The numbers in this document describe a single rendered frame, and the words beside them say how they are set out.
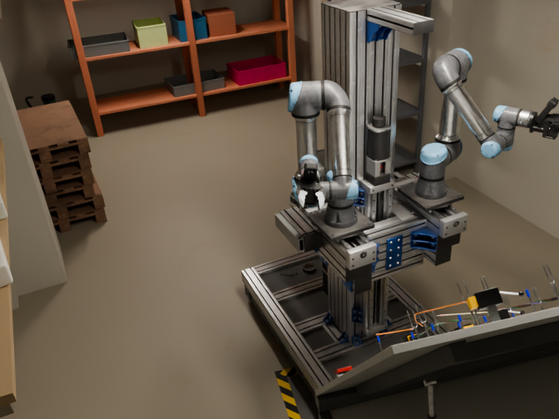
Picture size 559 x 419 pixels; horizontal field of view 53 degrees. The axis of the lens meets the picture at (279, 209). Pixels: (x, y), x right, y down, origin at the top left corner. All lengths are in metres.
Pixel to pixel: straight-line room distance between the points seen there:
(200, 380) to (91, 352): 0.77
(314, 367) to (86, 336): 1.60
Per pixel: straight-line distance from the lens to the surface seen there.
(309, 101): 2.21
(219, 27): 6.98
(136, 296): 4.16
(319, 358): 3.18
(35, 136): 5.10
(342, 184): 2.12
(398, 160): 5.32
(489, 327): 1.26
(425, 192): 2.70
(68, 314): 4.19
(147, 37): 6.80
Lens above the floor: 2.51
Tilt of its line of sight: 31 degrees down
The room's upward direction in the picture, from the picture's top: 4 degrees counter-clockwise
